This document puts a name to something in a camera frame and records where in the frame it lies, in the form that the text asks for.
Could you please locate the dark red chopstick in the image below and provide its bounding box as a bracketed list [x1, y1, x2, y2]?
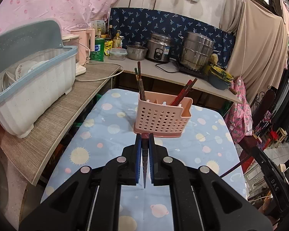
[173, 77, 198, 106]
[141, 133, 149, 188]

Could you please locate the bright red chopstick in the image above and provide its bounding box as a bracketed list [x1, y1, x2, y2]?
[170, 79, 193, 106]

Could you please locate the dark brown chopstick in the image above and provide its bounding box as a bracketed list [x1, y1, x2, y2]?
[137, 61, 146, 101]

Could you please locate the green chopstick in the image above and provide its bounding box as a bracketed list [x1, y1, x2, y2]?
[134, 68, 140, 93]

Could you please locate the blue dotted tablecloth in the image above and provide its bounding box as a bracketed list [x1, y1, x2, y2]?
[43, 89, 246, 230]

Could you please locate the pink perforated utensil holder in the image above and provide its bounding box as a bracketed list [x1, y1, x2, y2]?
[134, 91, 193, 138]

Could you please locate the pink floral garment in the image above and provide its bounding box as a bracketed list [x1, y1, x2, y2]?
[224, 77, 253, 144]

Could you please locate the pink electric kettle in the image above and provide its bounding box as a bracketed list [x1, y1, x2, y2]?
[62, 28, 95, 77]

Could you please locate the blue bowl with vegetables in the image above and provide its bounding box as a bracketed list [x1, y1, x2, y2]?
[208, 66, 234, 90]

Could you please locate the clear food container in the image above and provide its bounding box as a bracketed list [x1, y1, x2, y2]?
[109, 48, 127, 60]

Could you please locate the small steel bowl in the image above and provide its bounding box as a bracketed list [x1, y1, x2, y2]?
[127, 45, 148, 60]

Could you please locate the silver rice cooker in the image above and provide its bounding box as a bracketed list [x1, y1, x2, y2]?
[145, 33, 173, 63]

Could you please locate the yellow oil bottle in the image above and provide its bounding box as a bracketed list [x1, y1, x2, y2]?
[113, 30, 122, 49]

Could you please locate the stainless steel steamer pot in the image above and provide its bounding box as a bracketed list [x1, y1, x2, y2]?
[180, 32, 214, 71]

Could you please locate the white dish rack bin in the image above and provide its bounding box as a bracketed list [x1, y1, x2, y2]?
[0, 46, 78, 138]

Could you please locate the navy leaf pattern cloth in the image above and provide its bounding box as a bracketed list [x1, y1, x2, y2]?
[109, 7, 235, 68]

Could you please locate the beige hanging curtain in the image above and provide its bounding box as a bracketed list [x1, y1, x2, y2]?
[220, 0, 288, 103]

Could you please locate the pink dotted curtain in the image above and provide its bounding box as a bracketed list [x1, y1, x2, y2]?
[0, 0, 117, 34]

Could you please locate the grey blue rack lid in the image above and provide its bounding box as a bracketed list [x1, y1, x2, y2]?
[0, 19, 62, 73]

